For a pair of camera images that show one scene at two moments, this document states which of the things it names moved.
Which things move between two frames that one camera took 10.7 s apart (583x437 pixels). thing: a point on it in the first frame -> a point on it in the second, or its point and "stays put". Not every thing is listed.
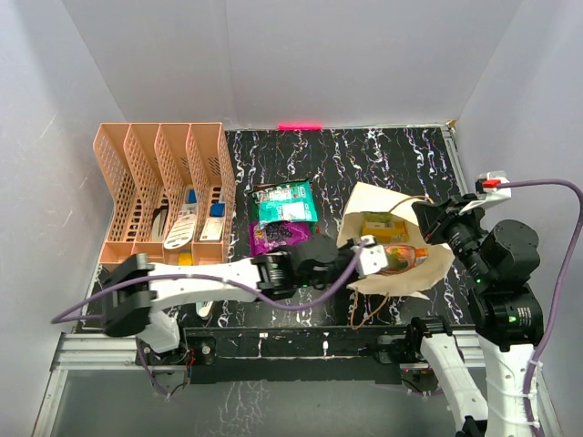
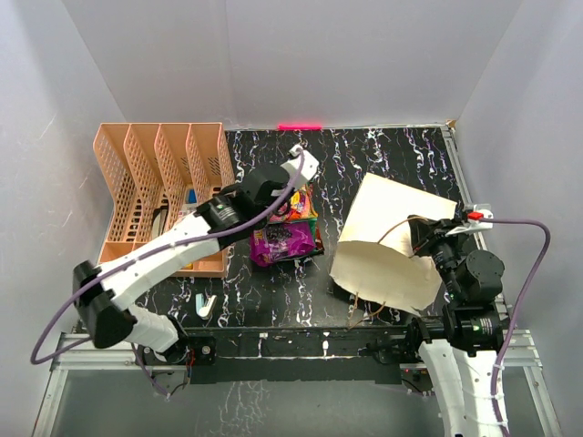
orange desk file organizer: (173, 189) stays put
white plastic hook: (203, 308) stays put
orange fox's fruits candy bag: (402, 258) -> (301, 206)
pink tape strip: (299, 127) stays put
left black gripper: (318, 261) -> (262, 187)
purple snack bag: (272, 236) stays put
